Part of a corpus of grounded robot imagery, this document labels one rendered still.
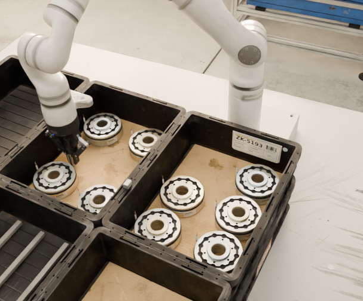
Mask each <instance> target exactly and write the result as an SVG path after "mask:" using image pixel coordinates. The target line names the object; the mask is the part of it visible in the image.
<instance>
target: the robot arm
mask: <svg viewBox="0 0 363 301"><path fill-rule="evenodd" d="M168 1H169V2H170V3H171V4H173V5H174V6H175V7H176V8H177V9H178V10H179V11H181V12H182V13H184V14H185V15H186V16H187V17H188V18H189V19H190V20H192V21H193V22H194V23H195V24H196V25H198V27H200V28H201V29H202V30H204V31H205V32H206V33H207V34H208V35H209V36H210V37H212V38H213V39H214V40H215V41H216V42H217V44H218V45H219V46H220V47H221V48H222V49H223V50H224V51H225V52H226V53H227V54H228V55H229V56H230V65H229V89H228V120H227V121H230V122H233V123H236V124H239V125H243V126H246V127H249V128H253V129H255V130H260V118H261V107H262V99H263V87H264V76H265V60H266V58H267V54H268V40H267V32H266V29H265V28H264V26H263V25H262V24H261V23H259V22H258V21H256V20H244V21H242V22H239V21H237V20H236V19H235V18H234V17H233V16H232V14H231V13H230V12H229V10H228V9H227V7H226V6H225V5H224V3H223V1H222V0H168ZM88 3H89V0H50V2H49V3H48V5H47V7H46V9H45V11H44V14H43V19H44V21H45V22H46V23H47V24H48V25H49V26H50V27H52V30H51V35H50V37H47V36H44V35H41V34H38V33H33V32H31V33H26V34H25V35H23V36H22V37H21V38H20V40H19V43H18V45H17V55H18V58H19V62H20V64H21V66H22V68H23V69H24V71H25V72H26V74H27V76H28V77H29V79H30V81H31V82H32V83H33V85H34V86H35V88H36V92H37V95H38V98H39V101H40V104H41V110H42V114H43V117H44V120H45V123H46V126H47V129H48V130H47V131H46V132H45V133H44V134H45V136H46V137H47V138H48V139H49V140H50V141H51V142H52V144H54V145H55V147H56V148H57V149H58V150H59V151H63V153H64V154H65V155H66V157H67V159H68V162H69V163H70V164H71V165H72V166H76V165H77V164H78V163H79V161H80V159H79V156H80V155H81V154H82V153H83V152H84V151H85V150H86V149H87V148H88V147H89V145H90V144H91V142H90V141H88V140H87V141H86V142H85V141H84V140H83V139H82V138H81V137H82V135H81V133H80V132H79V124H80V122H79V119H78V114H77V110H76V109H77V108H89V107H90V106H92V105H93V99H92V97H91V96H88V95H85V94H82V93H79V92H76V91H73V90H70V88H69V84H68V80H67V79H66V76H65V75H64V74H63V73H61V72H60V71H61V70H62V69H63V68H64V67H65V66H66V64H67V63H68V60H69V56H70V53H71V48H72V42H73V39H74V33H75V29H76V26H77V25H78V23H79V21H80V19H81V17H82V15H83V13H84V12H85V10H86V8H87V5H88ZM57 142H58V143H57ZM78 143H79V147H78Z"/></svg>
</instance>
